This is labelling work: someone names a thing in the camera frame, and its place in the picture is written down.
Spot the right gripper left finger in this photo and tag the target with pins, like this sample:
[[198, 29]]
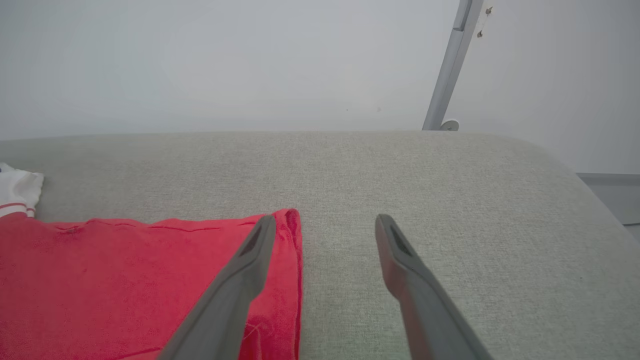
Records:
[[220, 320]]

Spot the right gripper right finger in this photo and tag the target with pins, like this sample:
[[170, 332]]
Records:
[[430, 320]]

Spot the red and white jersey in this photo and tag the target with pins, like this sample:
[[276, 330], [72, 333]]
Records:
[[100, 290]]

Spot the grey fabric sofa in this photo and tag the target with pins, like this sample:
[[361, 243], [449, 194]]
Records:
[[450, 200]]

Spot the grey metal pole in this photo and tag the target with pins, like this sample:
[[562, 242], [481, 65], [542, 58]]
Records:
[[452, 60]]

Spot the grey pole wall bracket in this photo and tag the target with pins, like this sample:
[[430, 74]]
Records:
[[450, 125]]

